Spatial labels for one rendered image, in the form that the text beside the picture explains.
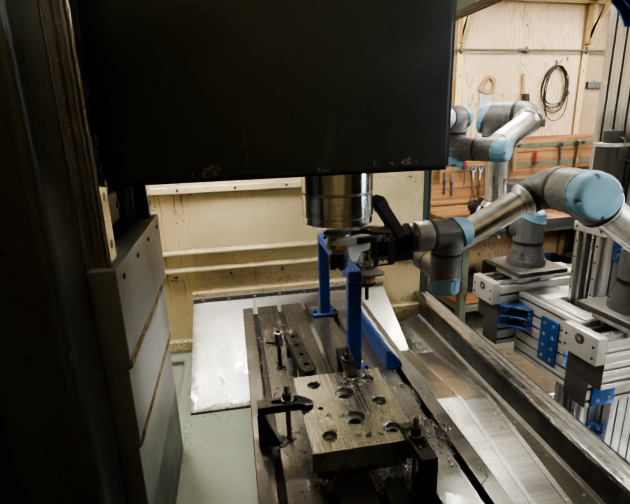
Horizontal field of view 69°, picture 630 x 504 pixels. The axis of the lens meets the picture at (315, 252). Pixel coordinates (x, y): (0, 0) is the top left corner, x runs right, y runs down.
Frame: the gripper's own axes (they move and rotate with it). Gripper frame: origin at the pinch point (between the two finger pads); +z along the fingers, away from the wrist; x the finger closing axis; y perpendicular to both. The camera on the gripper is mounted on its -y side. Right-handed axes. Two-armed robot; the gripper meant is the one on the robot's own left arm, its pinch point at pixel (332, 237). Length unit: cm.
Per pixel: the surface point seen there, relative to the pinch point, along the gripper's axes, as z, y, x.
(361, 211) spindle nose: -4.1, -6.9, -7.5
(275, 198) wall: -7, 7, 101
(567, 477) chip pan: -62, 71, -15
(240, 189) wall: 8, 2, 101
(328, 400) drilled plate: 3.4, 39.1, -4.6
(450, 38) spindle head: -19.2, -39.4, -14.4
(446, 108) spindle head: -19.0, -27.1, -14.4
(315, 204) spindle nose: 5.1, -8.7, -4.9
